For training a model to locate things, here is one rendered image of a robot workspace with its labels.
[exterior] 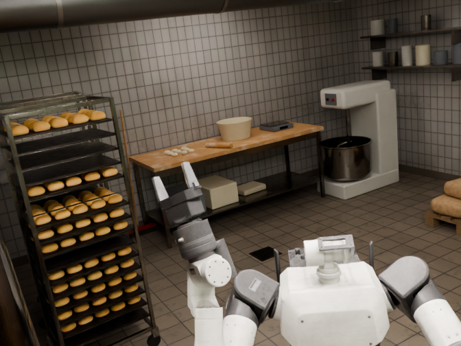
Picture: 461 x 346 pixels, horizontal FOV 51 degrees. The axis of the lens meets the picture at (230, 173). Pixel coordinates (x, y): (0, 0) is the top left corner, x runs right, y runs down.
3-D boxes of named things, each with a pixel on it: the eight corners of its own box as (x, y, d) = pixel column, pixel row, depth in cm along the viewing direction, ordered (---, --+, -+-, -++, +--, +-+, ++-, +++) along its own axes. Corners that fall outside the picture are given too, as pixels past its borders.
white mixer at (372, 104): (346, 202, 577) (339, 92, 542) (311, 191, 633) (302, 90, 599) (405, 182, 622) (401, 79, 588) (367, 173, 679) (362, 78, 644)
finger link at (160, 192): (151, 178, 117) (160, 202, 117) (160, 176, 120) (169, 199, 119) (147, 180, 118) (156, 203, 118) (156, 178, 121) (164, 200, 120)
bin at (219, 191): (212, 210, 542) (209, 189, 535) (192, 200, 584) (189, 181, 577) (239, 201, 559) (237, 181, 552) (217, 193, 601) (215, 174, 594)
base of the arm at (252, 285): (221, 329, 133) (228, 294, 141) (266, 340, 133) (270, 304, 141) (230, 301, 123) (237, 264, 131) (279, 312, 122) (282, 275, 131)
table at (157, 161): (167, 250, 506) (153, 168, 482) (141, 230, 574) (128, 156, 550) (328, 196, 606) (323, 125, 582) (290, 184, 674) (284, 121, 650)
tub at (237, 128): (229, 143, 552) (227, 125, 546) (212, 139, 588) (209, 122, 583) (261, 136, 571) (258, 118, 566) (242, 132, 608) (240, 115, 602)
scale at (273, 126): (274, 132, 582) (273, 126, 581) (259, 130, 610) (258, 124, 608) (293, 128, 596) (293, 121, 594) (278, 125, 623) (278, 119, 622)
